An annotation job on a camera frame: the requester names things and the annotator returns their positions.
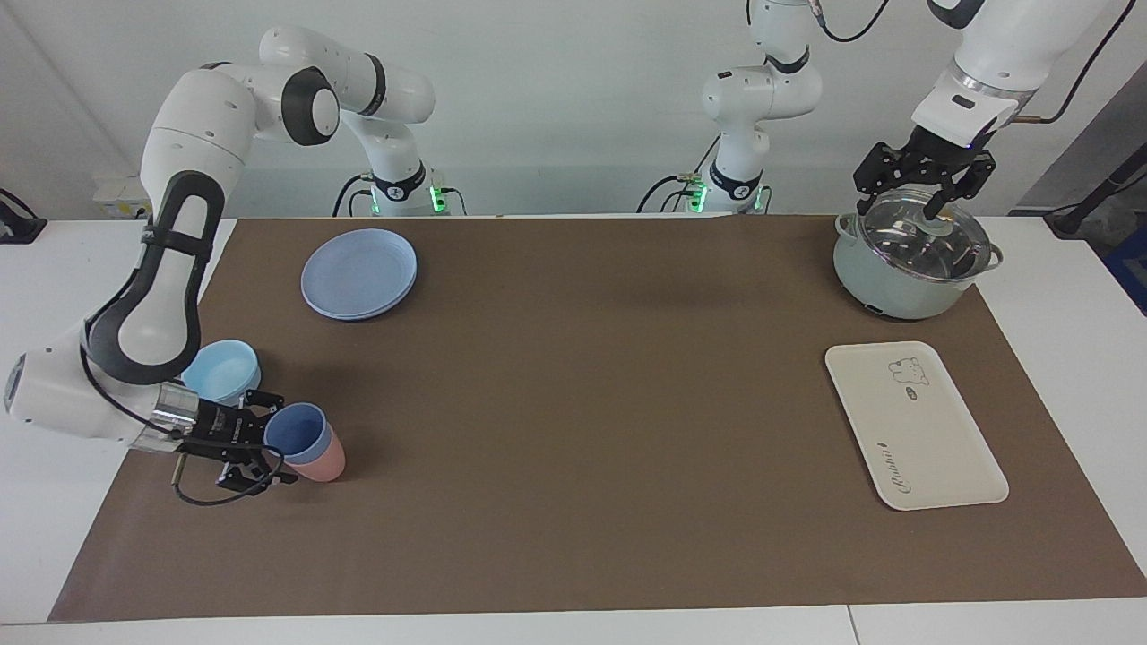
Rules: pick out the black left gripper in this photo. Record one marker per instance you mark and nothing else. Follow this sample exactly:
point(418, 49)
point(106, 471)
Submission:
point(923, 159)

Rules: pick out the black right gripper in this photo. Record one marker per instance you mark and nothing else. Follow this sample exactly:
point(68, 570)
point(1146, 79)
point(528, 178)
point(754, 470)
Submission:
point(219, 432)

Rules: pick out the blue cup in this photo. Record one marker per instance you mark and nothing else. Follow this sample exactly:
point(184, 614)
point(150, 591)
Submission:
point(296, 434)

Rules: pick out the pink cup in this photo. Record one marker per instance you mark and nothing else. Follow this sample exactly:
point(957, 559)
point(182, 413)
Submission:
point(324, 461)

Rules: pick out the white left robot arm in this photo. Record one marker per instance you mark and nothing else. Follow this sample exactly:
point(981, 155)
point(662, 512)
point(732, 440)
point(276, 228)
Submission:
point(995, 54)

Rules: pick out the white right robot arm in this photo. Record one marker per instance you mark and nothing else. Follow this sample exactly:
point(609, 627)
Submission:
point(188, 152)

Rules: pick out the cream tray with rabbit print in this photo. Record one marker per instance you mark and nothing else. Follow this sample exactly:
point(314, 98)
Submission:
point(923, 439)

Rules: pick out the glass pot lid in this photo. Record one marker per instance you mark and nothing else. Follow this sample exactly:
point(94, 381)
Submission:
point(923, 242)

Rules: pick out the light blue bowl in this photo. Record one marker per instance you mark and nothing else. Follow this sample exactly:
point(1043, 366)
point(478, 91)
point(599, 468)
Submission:
point(222, 372)

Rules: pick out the pale green cooking pot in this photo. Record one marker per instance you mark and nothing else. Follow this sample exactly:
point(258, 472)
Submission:
point(883, 287)

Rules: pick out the lavender blue plate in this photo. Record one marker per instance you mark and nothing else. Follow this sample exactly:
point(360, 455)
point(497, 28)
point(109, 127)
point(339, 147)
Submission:
point(358, 273)

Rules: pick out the black tripod leg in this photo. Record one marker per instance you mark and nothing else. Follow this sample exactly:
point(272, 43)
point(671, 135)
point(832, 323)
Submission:
point(1098, 193)

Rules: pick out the brown paper table mat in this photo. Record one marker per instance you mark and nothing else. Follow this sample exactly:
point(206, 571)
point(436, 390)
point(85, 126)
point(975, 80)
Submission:
point(582, 430)

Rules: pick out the black stand foot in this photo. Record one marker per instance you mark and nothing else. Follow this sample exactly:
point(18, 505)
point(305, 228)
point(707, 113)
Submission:
point(18, 224)

